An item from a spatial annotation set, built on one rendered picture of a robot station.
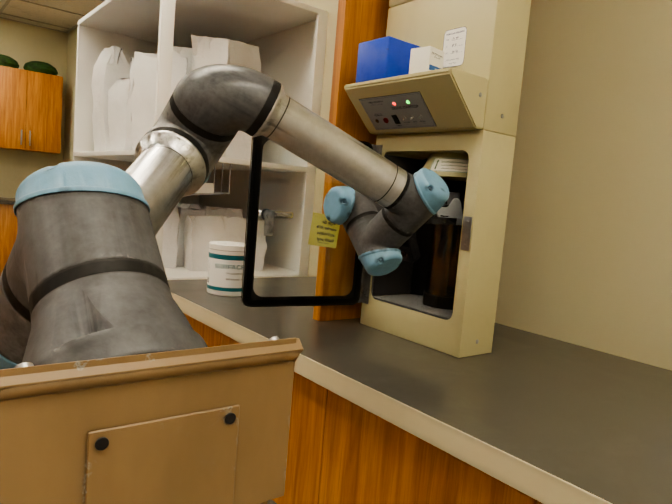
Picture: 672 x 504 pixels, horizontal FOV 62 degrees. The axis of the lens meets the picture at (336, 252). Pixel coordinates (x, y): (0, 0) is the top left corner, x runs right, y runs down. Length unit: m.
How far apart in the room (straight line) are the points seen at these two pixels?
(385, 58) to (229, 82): 0.47
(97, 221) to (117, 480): 0.21
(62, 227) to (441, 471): 0.65
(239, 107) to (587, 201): 0.96
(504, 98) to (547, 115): 0.40
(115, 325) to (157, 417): 0.08
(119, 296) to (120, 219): 0.09
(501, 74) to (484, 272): 0.41
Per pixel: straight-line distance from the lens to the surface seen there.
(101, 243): 0.51
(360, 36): 1.47
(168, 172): 0.85
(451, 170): 1.27
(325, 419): 1.14
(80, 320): 0.47
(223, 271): 1.65
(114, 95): 2.69
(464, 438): 0.85
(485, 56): 1.23
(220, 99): 0.89
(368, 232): 1.05
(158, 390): 0.45
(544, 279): 1.59
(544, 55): 1.68
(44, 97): 6.09
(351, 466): 1.10
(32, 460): 0.44
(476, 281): 1.21
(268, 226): 1.25
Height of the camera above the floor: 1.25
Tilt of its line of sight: 6 degrees down
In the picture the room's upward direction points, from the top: 5 degrees clockwise
